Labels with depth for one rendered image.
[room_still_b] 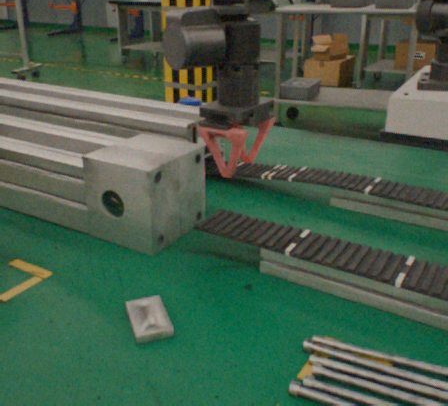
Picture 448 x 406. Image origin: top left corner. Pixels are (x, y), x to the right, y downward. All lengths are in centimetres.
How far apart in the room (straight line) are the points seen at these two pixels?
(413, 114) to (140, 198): 62
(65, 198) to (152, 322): 24
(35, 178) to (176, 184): 17
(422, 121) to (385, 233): 43
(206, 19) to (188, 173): 19
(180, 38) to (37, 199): 25
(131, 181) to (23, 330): 17
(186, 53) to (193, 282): 27
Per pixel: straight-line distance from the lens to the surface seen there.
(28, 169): 65
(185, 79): 397
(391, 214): 66
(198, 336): 44
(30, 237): 63
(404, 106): 102
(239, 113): 66
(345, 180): 67
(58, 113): 90
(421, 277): 48
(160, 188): 54
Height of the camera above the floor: 105
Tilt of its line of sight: 21 degrees down
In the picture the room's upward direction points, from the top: straight up
